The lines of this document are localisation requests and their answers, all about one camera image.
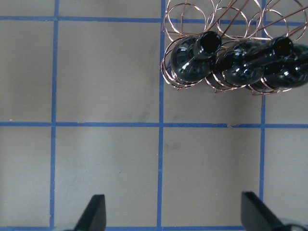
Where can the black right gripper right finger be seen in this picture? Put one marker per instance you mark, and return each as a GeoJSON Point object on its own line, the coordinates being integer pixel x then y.
{"type": "Point", "coordinates": [256, 216]}

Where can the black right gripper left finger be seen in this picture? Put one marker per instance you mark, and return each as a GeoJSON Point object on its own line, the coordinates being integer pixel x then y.
{"type": "Point", "coordinates": [94, 215]}

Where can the copper wire bottle basket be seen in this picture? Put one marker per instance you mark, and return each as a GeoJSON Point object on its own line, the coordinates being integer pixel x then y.
{"type": "Point", "coordinates": [235, 22]}

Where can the dark wine bottle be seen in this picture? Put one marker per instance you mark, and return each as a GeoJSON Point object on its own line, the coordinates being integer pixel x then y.
{"type": "Point", "coordinates": [192, 58]}
{"type": "Point", "coordinates": [291, 72]}
{"type": "Point", "coordinates": [244, 63]}

